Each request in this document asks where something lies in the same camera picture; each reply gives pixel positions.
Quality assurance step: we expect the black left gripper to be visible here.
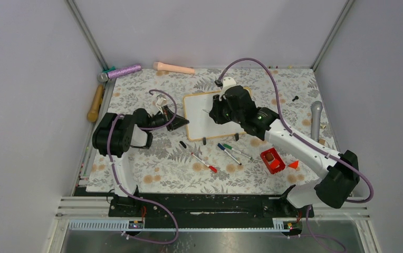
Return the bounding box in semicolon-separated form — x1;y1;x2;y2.
146;105;189;132

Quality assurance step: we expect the yellow framed whiteboard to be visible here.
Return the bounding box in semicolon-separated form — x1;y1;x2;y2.
183;91;245;141

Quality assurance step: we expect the black marker cap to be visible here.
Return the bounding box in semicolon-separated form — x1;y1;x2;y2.
179;141;187;149

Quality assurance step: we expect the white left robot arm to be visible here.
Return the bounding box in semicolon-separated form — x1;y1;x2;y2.
92;105;189;217

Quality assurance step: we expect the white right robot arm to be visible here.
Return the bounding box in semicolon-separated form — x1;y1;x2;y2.
209;85;360;217

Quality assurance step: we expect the green capped marker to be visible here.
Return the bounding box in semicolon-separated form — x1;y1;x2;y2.
223;143;253;160

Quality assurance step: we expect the blue capped marker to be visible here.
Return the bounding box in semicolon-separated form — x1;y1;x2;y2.
217;143;242;166

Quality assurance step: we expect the red capped marker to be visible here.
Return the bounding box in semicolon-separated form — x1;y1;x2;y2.
191;153;217;173

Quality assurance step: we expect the pink toy microphone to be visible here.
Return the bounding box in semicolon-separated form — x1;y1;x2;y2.
153;62;195;75

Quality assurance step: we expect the red plastic box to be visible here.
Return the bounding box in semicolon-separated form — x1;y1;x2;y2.
260;148;286;174

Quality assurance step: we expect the silver toy microphone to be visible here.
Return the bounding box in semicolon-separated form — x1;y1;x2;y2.
311;101;323;142

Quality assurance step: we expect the orange triangular piece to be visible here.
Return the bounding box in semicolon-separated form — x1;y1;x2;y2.
288;161;299;170

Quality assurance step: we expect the purple glitter toy microphone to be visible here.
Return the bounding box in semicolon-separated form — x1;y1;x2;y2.
97;64;142;83

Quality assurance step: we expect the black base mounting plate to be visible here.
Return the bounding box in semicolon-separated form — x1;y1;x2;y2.
104;192;314;227

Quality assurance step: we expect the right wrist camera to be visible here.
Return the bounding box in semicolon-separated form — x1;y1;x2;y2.
214;77;237;92

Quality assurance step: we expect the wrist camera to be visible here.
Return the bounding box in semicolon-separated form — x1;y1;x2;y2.
156;96;167;108
214;77;237;92

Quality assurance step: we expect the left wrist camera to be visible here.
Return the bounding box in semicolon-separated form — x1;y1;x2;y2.
156;96;167;108

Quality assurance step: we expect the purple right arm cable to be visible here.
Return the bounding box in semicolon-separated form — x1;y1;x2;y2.
215;57;375;205

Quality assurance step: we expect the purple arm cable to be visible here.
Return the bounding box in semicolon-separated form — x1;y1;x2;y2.
106;90;180;245
215;57;375;205

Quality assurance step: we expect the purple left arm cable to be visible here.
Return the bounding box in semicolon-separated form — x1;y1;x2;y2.
106;90;180;245

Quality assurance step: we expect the white slotted cable duct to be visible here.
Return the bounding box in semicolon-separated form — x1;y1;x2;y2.
68;218;297;232

